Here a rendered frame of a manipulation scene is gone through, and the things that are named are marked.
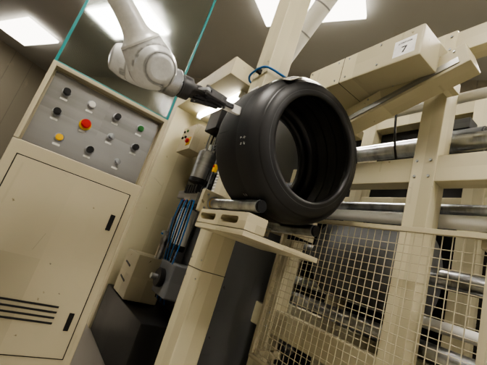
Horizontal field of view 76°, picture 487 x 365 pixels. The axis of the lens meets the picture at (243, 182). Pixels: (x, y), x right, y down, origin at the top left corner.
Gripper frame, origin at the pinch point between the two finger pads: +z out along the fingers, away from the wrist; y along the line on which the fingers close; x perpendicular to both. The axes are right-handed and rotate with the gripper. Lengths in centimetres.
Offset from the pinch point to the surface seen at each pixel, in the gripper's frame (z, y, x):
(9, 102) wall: -151, 802, -155
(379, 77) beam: 61, -14, -35
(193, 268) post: 15, 34, 61
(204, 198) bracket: 8.9, 25.3, 31.0
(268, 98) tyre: 7.9, -10.1, -4.0
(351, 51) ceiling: 238, 157, -212
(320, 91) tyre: 29.8, -12.1, -15.4
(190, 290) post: 14, 30, 70
